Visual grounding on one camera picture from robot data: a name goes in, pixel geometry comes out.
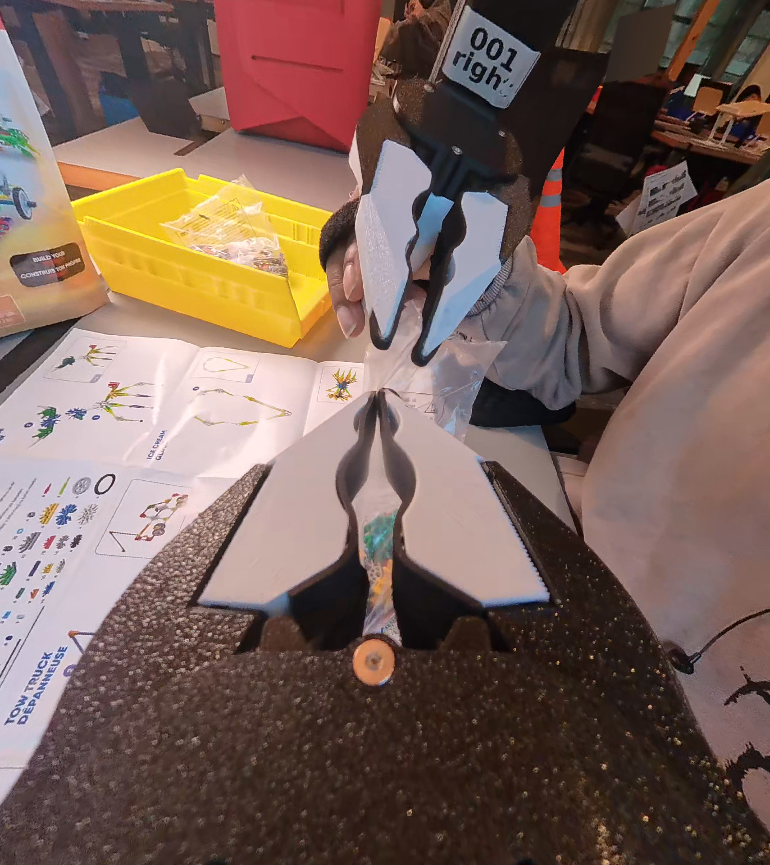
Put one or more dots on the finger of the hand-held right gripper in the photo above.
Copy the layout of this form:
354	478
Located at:
479	257
385	236

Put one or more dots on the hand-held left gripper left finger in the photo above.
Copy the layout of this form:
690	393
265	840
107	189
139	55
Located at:
276	534

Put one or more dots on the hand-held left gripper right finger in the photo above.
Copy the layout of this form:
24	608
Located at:
466	534

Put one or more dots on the clear plastic parts bag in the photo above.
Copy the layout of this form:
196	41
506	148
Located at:
222	230
452	385

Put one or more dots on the fold-out instruction booklet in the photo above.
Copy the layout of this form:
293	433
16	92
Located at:
155	419

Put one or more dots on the person's right forearm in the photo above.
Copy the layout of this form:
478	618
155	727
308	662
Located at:
547	338

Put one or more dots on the person's right hand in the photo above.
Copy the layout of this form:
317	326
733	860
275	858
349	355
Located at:
347	297

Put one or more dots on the orange traffic cone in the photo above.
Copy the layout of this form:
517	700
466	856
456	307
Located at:
548	223

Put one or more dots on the black textured armrest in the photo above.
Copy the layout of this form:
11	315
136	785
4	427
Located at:
513	409

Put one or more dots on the black mesh chair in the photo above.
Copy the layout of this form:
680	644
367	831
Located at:
614	148

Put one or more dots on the red felt bag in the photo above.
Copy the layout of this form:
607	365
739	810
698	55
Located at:
290	81

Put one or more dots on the white printed paper sign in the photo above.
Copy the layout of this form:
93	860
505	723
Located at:
662	196

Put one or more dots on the yellow plastic bin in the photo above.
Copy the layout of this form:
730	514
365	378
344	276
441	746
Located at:
175	284

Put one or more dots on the white table with wooden edge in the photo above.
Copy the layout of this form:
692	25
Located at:
155	145

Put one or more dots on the person's beige hoodie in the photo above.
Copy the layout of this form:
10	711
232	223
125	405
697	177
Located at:
729	473

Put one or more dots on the wooden document stand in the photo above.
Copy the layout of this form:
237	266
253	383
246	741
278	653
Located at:
750	108

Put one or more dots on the red and tan toy box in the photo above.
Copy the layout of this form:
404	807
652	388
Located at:
33	169

